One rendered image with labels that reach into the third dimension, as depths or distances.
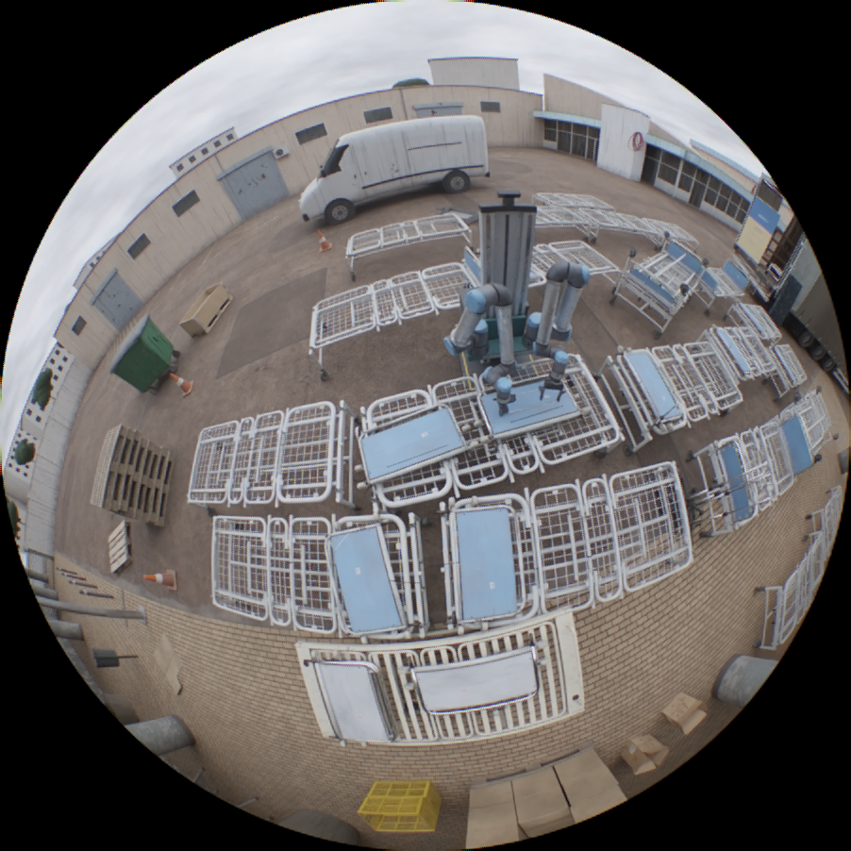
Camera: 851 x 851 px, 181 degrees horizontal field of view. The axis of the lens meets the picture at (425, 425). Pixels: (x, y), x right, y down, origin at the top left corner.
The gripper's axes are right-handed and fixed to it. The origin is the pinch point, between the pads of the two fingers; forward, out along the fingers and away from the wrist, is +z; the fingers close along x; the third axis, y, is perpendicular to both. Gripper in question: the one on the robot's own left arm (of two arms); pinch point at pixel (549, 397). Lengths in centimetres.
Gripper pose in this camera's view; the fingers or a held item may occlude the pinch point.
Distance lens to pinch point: 193.5
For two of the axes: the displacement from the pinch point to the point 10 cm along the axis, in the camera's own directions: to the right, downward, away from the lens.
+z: 0.0, 7.6, 6.5
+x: 10.0, 0.5, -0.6
